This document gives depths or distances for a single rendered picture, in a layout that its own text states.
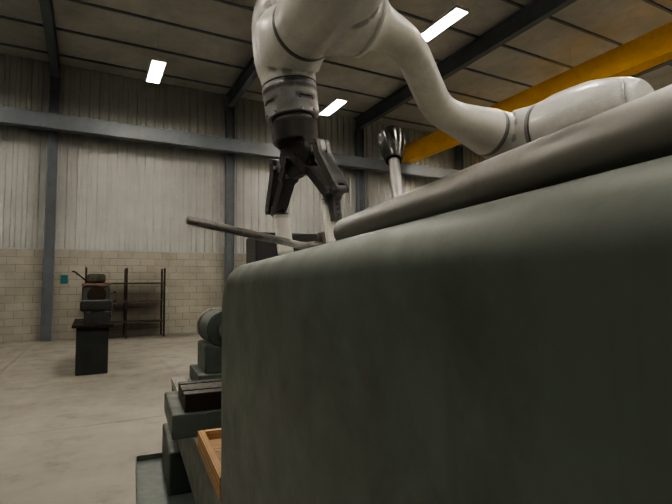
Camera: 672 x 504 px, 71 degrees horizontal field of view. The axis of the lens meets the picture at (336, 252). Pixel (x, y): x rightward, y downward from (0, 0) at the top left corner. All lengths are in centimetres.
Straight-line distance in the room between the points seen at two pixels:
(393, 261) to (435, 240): 3
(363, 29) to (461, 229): 55
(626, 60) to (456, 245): 1264
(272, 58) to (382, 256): 60
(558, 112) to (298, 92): 49
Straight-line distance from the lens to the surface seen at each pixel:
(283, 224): 82
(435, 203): 23
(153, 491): 191
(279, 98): 77
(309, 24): 69
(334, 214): 70
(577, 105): 98
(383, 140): 53
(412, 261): 19
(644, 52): 1262
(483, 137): 102
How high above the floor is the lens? 122
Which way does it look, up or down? 5 degrees up
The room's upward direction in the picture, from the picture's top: 1 degrees counter-clockwise
